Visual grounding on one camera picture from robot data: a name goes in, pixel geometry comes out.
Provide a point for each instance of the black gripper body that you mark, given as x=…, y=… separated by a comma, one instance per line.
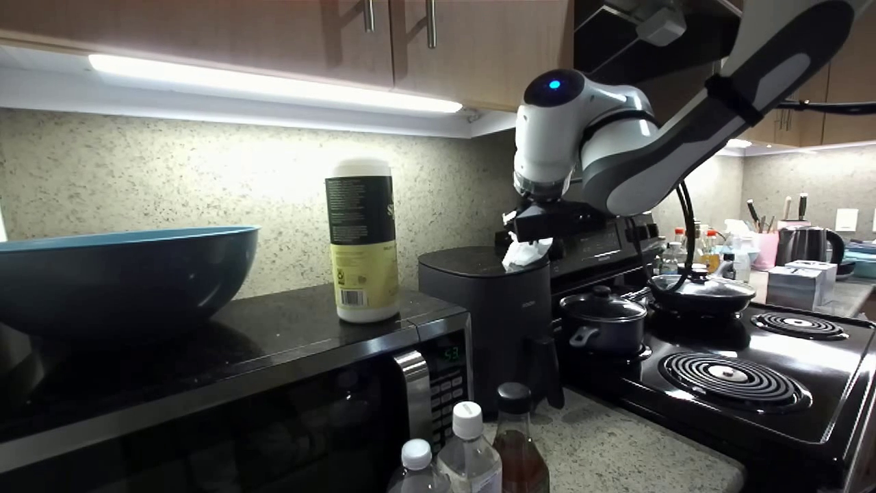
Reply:
x=554, y=220

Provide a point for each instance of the white cloth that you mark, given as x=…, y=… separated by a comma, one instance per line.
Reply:
x=523, y=252

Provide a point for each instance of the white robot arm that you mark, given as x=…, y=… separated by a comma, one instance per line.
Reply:
x=598, y=146

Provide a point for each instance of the black air fryer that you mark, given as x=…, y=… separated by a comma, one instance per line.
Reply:
x=511, y=321

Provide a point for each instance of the black pot with lid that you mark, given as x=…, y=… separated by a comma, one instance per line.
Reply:
x=602, y=321

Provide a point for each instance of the black frying pan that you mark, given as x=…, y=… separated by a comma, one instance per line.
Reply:
x=699, y=296

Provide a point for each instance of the wooden upper cabinet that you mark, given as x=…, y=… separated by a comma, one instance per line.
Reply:
x=479, y=54

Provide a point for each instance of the green label canister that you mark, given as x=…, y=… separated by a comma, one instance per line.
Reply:
x=361, y=239

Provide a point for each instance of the black range hood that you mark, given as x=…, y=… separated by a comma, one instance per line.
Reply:
x=643, y=40

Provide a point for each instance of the dark sauce bottle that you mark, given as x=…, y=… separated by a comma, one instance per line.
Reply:
x=523, y=467

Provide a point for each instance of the black kettle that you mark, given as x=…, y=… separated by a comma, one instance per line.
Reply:
x=808, y=244

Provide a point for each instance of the under-cabinet light strip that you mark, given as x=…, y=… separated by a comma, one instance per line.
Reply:
x=267, y=85

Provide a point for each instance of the white box on counter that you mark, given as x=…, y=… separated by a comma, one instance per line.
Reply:
x=799, y=284

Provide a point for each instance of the clear water bottle right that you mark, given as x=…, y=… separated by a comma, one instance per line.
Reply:
x=468, y=459

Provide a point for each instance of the clear water bottle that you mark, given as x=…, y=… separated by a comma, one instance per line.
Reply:
x=468, y=459
x=417, y=472

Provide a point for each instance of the clear water bottle left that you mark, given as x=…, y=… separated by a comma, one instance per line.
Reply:
x=417, y=472

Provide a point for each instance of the black electric stove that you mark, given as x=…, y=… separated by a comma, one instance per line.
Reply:
x=784, y=392

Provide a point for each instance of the black microwave oven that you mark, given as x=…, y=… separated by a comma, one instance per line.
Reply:
x=276, y=396

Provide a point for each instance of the blue bowl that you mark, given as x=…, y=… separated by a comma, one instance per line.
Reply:
x=122, y=289

